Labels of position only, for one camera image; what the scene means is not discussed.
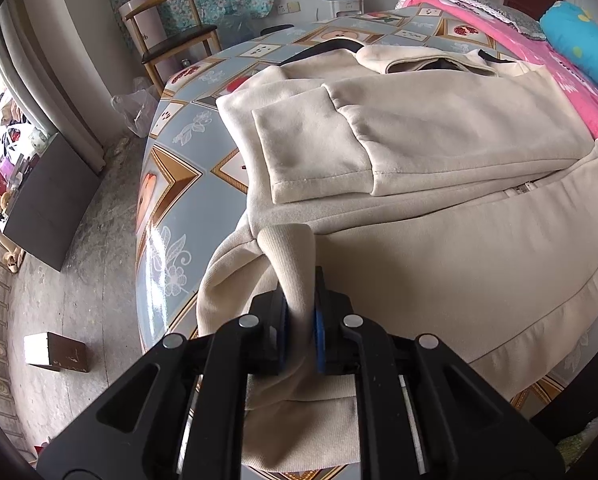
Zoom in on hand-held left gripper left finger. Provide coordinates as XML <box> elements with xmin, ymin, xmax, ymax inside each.
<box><xmin>36</xmin><ymin>280</ymin><xmax>295</xmax><ymax>480</ymax></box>

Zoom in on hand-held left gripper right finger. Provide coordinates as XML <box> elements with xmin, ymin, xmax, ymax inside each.
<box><xmin>313</xmin><ymin>266</ymin><xmax>564</xmax><ymax>480</ymax></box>

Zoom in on cream zip jacket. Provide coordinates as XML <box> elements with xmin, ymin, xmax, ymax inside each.
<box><xmin>195</xmin><ymin>40</ymin><xmax>598</xmax><ymax>473</ymax></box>

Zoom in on pink floral blanket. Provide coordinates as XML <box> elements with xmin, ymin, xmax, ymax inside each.
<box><xmin>394</xmin><ymin>0</ymin><xmax>598</xmax><ymax>146</ymax></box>

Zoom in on blue patterned pillow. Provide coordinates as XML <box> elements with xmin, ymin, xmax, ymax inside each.
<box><xmin>539</xmin><ymin>1</ymin><xmax>598</xmax><ymax>98</ymax></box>

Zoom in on grey patterned pillow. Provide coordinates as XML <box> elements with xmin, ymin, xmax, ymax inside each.
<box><xmin>471</xmin><ymin>0</ymin><xmax>544</xmax><ymax>38</ymax></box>

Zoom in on patterned fruit print tablecloth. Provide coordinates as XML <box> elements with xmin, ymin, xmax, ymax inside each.
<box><xmin>135</xmin><ymin>7</ymin><xmax>598</xmax><ymax>480</ymax></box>

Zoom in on brown and white box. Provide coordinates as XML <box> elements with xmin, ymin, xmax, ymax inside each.
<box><xmin>23</xmin><ymin>331</ymin><xmax>87</xmax><ymax>372</ymax></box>

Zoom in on dark grey cabinet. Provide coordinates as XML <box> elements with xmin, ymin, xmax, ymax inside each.
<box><xmin>3</xmin><ymin>132</ymin><xmax>102</xmax><ymax>271</ymax></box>

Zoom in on clear plastic bag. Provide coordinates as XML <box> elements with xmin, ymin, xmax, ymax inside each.
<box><xmin>110</xmin><ymin>77</ymin><xmax>160</xmax><ymax>138</ymax></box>

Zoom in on green fuzzy cloth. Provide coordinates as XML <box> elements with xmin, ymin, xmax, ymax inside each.
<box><xmin>554</xmin><ymin>410</ymin><xmax>598</xmax><ymax>467</ymax></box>

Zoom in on beige slippers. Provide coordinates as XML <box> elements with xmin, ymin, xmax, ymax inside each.
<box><xmin>4</xmin><ymin>247</ymin><xmax>27</xmax><ymax>273</ymax></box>

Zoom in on white water dispenser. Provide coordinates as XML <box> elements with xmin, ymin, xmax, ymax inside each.
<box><xmin>324</xmin><ymin>0</ymin><xmax>365</xmax><ymax>17</ymax></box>

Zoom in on bluish plastic bag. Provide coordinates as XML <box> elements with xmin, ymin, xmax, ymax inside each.
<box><xmin>218</xmin><ymin>10</ymin><xmax>260</xmax><ymax>53</ymax></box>

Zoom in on wooden chair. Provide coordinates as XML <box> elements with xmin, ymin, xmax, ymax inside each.
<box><xmin>119</xmin><ymin>0</ymin><xmax>222</xmax><ymax>96</ymax></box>

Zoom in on pale pink cylinder bin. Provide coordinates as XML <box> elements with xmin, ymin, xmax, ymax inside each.
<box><xmin>119</xmin><ymin>0</ymin><xmax>170</xmax><ymax>76</ymax></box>

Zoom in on grey curtain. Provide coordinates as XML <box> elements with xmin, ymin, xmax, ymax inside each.
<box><xmin>0</xmin><ymin>0</ymin><xmax>110</xmax><ymax>171</ymax></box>

